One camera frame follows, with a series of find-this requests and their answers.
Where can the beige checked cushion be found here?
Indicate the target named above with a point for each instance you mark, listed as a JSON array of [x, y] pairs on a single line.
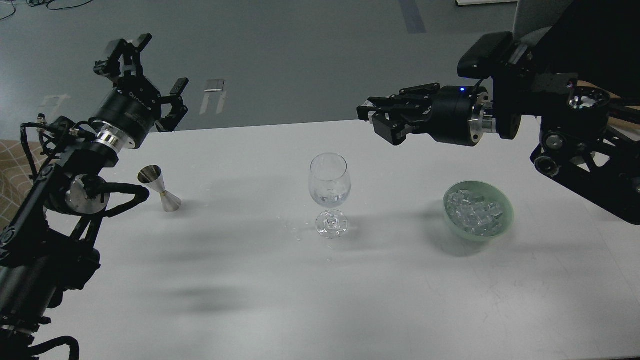
[[15, 183]]

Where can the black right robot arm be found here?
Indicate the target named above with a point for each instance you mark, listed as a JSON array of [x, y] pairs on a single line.
[[577, 147]]

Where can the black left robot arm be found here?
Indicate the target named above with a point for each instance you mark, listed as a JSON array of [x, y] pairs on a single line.
[[48, 247]]

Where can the pile of ice cubes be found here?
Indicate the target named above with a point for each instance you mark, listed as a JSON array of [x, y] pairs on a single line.
[[475, 214]]

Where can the steel double jigger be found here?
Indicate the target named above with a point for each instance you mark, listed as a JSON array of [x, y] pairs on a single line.
[[151, 176]]

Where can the seated person in black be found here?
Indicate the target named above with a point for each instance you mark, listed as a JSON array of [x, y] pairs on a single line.
[[600, 41]]

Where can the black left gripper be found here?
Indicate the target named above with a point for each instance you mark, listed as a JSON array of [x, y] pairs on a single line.
[[135, 104]]

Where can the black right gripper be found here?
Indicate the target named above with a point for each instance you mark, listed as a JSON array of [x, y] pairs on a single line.
[[456, 115]]

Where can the green bowl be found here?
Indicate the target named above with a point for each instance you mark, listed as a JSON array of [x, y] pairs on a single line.
[[492, 193]]

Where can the clear wine glass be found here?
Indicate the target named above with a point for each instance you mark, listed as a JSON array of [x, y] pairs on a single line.
[[329, 185]]

